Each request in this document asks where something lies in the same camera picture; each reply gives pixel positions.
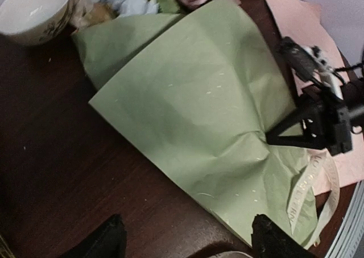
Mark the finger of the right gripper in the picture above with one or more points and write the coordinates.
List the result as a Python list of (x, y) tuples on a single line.
[(289, 121), (291, 141)]

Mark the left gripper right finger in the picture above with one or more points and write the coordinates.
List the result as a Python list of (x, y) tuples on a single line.
[(270, 241)]

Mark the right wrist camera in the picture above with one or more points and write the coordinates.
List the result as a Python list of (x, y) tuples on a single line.
[(310, 65)]

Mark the green wrapping paper sheet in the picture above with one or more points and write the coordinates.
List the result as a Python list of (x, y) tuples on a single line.
[(196, 94)]

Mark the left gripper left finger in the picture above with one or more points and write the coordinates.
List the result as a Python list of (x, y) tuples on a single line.
[(107, 240)]

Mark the white patterned ceramic bowl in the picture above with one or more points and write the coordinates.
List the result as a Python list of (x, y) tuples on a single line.
[(34, 22)]

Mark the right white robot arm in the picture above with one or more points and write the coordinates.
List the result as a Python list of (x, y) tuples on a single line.
[(353, 98)]

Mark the beige printed ribbon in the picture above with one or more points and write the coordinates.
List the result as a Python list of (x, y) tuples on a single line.
[(318, 161)]

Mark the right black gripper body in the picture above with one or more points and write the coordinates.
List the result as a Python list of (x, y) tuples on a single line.
[(327, 123)]

